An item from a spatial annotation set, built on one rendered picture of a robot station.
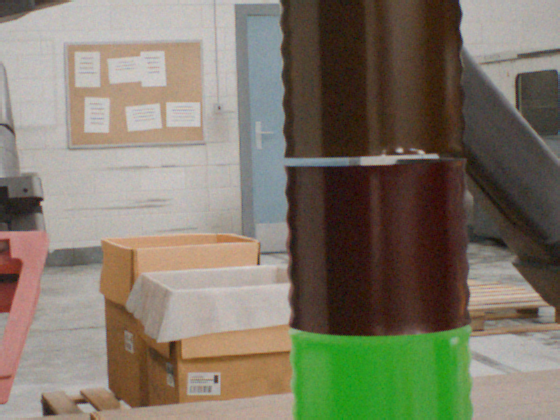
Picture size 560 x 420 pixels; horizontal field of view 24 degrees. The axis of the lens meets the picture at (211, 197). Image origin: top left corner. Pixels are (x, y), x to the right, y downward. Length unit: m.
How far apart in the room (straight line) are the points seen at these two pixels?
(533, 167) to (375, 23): 0.64
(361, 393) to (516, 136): 0.63
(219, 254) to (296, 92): 4.34
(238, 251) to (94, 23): 6.91
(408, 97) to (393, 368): 0.05
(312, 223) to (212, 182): 11.25
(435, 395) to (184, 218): 11.21
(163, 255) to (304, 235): 4.28
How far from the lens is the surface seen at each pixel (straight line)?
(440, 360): 0.27
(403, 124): 0.26
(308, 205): 0.26
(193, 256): 4.57
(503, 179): 0.88
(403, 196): 0.26
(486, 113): 0.88
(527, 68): 11.11
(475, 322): 6.99
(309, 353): 0.27
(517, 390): 1.14
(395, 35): 0.26
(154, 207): 11.42
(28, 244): 0.70
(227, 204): 11.54
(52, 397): 5.01
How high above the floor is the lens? 1.13
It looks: 3 degrees down
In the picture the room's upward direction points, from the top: 2 degrees counter-clockwise
